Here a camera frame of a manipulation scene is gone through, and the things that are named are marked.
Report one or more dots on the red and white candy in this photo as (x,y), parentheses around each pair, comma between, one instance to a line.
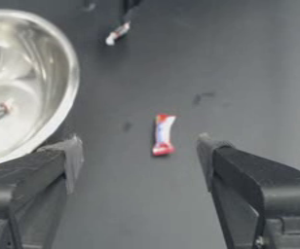
(163,134)

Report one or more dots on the steel bowl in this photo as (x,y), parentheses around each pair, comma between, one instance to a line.
(35,64)

